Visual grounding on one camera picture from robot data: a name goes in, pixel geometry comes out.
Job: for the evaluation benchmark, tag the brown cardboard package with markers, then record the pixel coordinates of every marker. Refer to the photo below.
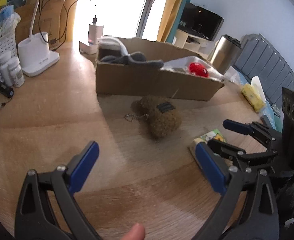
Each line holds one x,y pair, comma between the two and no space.
56,18

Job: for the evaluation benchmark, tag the white towel cloth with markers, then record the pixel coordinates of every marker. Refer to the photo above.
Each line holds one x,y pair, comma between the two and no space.
181,66

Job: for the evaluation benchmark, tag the white desk lamp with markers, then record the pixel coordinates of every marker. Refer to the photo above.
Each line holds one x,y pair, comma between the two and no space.
34,53

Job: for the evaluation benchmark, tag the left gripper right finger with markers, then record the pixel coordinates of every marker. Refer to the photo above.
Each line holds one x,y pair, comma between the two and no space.
259,216

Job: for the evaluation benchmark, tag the small black cylinder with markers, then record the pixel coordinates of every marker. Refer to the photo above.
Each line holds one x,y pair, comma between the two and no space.
6,91

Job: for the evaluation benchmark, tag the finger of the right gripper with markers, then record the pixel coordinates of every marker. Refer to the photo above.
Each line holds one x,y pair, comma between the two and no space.
239,156
259,132

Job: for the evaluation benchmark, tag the white sock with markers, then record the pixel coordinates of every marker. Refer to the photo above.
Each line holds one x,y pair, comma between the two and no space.
109,45

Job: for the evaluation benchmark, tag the steel thermos tumbler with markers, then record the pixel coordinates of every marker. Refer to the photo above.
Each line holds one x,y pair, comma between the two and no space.
224,53

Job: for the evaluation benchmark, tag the brown plush keychain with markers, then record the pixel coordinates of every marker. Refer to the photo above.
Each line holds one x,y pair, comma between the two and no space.
160,113

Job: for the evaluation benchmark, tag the yellow curtain right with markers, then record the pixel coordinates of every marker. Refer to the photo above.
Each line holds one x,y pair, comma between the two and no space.
168,18

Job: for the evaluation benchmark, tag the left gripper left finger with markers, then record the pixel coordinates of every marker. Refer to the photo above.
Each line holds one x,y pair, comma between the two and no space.
35,218

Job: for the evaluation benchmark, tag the brown cardboard box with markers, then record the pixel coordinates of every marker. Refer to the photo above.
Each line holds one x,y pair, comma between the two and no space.
120,79

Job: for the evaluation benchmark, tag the white charger adapter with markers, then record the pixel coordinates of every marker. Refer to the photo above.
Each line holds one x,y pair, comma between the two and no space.
95,32

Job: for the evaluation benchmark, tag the white tv cabinet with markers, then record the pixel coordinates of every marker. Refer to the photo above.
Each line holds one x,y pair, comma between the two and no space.
188,41

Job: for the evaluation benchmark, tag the white power strip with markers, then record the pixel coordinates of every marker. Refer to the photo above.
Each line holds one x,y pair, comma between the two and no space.
88,48

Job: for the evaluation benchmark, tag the person's thumb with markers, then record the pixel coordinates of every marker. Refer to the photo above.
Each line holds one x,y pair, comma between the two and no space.
137,232

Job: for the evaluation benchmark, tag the grey bed headboard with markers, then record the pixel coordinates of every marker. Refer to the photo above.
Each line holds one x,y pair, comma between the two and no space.
259,58

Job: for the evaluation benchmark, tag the white pill bottle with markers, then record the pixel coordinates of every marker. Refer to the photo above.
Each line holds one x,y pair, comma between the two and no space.
4,58
16,72

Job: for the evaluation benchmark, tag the grey sock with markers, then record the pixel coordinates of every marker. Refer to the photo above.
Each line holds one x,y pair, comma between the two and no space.
135,59

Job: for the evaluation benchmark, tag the yellow tissue pack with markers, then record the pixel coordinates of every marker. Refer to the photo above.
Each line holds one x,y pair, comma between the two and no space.
253,97

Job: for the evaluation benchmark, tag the red spiderman plush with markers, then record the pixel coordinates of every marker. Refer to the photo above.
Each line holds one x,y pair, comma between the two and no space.
198,69

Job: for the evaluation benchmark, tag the black television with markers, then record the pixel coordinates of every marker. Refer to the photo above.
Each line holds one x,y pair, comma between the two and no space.
200,22

